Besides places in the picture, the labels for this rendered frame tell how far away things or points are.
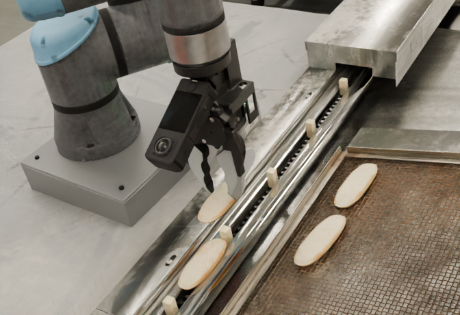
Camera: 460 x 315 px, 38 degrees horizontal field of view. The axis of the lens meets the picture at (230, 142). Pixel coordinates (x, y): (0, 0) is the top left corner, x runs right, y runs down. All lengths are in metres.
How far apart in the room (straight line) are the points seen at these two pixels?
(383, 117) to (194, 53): 0.53
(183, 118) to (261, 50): 0.72
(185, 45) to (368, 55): 0.54
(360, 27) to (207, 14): 0.59
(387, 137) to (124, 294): 0.45
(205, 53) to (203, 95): 0.05
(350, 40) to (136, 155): 0.45
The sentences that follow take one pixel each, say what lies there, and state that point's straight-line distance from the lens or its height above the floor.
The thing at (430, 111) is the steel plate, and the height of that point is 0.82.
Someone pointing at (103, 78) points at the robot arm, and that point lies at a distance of 1.09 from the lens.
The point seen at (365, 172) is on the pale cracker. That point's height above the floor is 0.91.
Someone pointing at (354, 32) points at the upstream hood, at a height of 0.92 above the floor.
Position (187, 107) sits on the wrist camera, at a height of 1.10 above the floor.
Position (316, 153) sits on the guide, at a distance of 1.07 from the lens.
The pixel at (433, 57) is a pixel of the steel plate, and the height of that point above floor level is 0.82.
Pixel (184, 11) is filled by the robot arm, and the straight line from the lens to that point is 0.74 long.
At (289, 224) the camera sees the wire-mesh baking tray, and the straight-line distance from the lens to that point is 0.90.
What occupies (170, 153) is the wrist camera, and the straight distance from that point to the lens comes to 0.76.
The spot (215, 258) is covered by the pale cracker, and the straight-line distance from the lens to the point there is 0.92.
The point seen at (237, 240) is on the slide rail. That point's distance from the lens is 0.95.
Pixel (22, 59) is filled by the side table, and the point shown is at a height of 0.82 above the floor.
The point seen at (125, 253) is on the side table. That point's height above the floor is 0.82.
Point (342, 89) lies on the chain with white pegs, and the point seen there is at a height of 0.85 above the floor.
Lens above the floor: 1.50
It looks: 35 degrees down
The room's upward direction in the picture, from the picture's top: 12 degrees counter-clockwise
